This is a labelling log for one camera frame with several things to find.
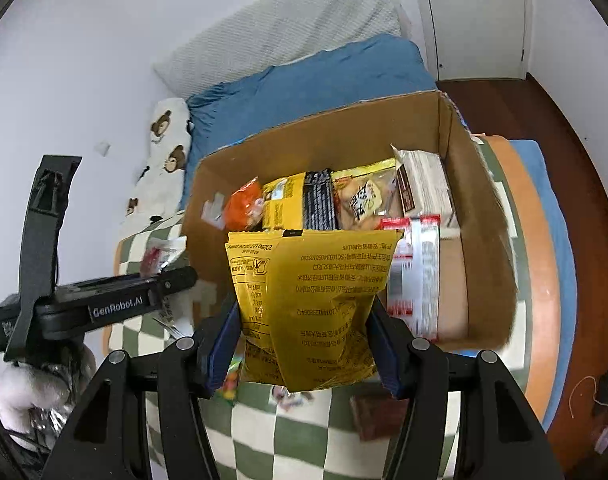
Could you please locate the black snack packet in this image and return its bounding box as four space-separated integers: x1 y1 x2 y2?
303 169 341 231

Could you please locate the orange snack packet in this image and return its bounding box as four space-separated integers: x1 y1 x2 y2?
223 177 265 232

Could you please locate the green candy packet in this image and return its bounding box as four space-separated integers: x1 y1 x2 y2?
219 355 245 403

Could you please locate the panda print snack packet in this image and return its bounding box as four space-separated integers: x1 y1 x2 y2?
270 385 315 411

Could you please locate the white bear print pillow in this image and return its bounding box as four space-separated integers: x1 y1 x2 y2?
118 97 192 231

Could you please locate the white power strip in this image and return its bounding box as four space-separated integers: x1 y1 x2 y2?
588 422 608 456

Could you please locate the white cookie snack packet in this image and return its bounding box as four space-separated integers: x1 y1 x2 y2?
139 237 195 338

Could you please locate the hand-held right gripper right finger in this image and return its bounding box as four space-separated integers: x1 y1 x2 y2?
365 296 567 480

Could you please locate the white silver snack packet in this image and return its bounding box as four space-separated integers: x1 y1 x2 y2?
390 145 459 238

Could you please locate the red white snack packet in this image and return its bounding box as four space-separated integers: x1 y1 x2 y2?
379 214 442 343

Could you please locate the thin orange cord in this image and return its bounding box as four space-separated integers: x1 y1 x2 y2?
570 376 600 420

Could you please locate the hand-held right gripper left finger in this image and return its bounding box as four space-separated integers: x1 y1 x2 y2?
41 290 242 480

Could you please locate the long yellow snack packet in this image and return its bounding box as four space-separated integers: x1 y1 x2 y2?
260 172 307 232

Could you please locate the dark red snack packet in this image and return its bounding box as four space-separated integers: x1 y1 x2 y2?
349 392 409 441

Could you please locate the blue bed sheet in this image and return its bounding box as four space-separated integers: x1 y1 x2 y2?
184 34 569 431

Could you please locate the small yellow snack packet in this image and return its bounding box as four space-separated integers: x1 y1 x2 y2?
225 227 405 393

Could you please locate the clear biscuit snack packet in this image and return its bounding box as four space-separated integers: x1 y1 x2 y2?
330 158 402 231

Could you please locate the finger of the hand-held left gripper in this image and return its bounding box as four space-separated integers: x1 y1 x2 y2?
151 266 199 306

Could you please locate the cardboard box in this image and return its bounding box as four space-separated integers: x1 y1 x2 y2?
181 89 517 356

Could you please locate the green white checkered mat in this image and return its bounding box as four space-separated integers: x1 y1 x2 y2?
104 135 539 480

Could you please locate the grey quilted headboard cushion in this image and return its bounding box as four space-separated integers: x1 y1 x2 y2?
153 0 402 97

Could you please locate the white door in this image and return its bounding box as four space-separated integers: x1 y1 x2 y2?
406 0 529 83

